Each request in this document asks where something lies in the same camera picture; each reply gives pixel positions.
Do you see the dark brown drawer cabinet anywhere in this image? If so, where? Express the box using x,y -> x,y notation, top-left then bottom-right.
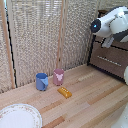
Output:
87,9 -> 128,83

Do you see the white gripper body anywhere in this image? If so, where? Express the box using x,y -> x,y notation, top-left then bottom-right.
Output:
101,34 -> 116,49

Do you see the silver drawer handle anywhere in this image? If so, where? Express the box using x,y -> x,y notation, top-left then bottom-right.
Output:
96,54 -> 123,68

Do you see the yellow block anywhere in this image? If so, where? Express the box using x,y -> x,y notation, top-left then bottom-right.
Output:
57,86 -> 73,99

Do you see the white floral plate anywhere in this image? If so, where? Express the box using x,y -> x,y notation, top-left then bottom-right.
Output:
0,103 -> 43,128

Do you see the thin wooden post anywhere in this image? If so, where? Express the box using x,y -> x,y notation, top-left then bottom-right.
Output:
57,0 -> 66,71

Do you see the blue mug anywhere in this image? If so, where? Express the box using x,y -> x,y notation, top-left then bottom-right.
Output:
35,72 -> 50,92

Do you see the pink mug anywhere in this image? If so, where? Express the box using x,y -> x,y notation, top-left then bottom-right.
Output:
52,68 -> 65,87

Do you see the thick wooden post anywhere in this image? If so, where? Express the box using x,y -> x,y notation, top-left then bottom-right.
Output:
0,0 -> 17,90

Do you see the brown drawer front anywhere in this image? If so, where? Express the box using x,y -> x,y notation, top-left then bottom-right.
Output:
94,33 -> 128,51
89,41 -> 128,81

